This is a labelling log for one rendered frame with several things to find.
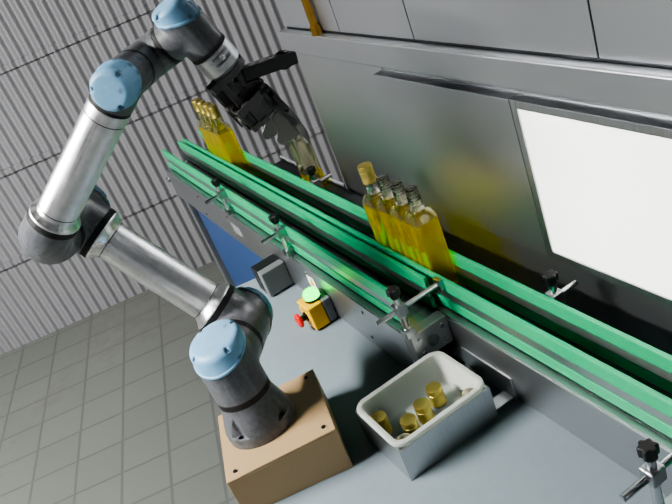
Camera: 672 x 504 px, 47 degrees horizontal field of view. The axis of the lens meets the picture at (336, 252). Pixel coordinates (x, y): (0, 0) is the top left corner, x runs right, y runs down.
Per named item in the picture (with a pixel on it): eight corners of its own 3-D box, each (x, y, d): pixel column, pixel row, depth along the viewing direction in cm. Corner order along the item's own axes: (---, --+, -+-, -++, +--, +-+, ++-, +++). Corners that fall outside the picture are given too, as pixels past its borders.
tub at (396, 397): (499, 414, 152) (489, 381, 148) (410, 480, 145) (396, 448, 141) (447, 377, 166) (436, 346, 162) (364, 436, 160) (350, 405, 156)
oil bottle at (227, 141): (253, 175, 272) (221, 102, 259) (239, 182, 271) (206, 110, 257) (247, 171, 277) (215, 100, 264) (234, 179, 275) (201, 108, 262)
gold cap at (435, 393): (437, 411, 156) (431, 395, 154) (427, 403, 159) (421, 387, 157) (450, 401, 157) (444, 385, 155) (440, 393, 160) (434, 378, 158)
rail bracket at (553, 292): (591, 317, 148) (578, 261, 141) (565, 336, 146) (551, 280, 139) (576, 310, 151) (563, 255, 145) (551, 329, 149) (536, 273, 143)
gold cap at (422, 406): (424, 427, 154) (418, 412, 152) (415, 419, 157) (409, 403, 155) (438, 417, 155) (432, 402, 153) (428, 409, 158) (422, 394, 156)
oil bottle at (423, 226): (461, 285, 171) (435, 204, 161) (441, 298, 170) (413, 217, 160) (446, 277, 176) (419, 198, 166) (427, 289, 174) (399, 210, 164)
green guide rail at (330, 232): (437, 306, 167) (426, 276, 163) (433, 308, 167) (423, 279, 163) (187, 157, 313) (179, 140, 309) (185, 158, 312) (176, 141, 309)
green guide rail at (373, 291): (410, 324, 165) (399, 294, 161) (406, 326, 164) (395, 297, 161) (171, 166, 311) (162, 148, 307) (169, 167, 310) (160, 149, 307)
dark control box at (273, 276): (294, 284, 224) (284, 261, 220) (271, 298, 221) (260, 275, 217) (283, 275, 230) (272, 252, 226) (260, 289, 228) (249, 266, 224)
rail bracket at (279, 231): (298, 255, 211) (279, 214, 204) (275, 268, 209) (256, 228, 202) (291, 251, 214) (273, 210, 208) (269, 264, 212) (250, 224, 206)
